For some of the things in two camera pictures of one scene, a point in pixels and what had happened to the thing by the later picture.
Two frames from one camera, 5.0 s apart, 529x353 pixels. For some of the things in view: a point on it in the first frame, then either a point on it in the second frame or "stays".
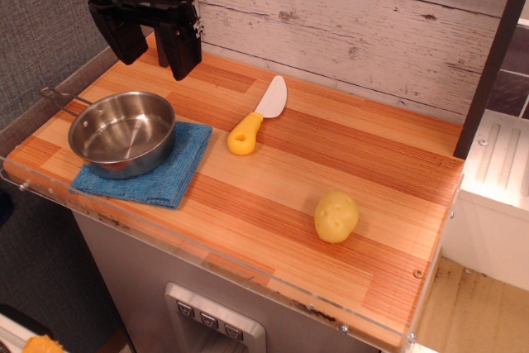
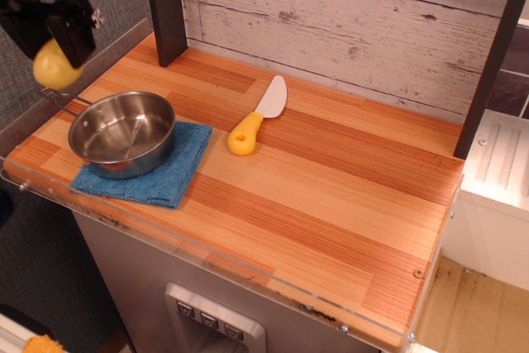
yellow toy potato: (335, 217) to (53, 68)
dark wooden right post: (494, 60) stays
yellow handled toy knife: (243, 140) stays
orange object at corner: (43, 344) stays
